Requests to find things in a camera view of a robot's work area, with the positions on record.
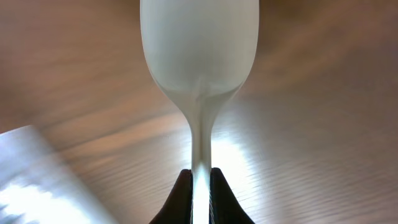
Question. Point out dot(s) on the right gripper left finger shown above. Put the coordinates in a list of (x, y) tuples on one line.
[(178, 205)]

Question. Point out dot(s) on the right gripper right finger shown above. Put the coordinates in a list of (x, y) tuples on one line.
[(224, 207)]

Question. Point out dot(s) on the clear plastic basket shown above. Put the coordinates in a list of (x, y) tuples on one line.
[(37, 187)]

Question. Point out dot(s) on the white spoon pair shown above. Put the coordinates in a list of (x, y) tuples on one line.
[(199, 53)]

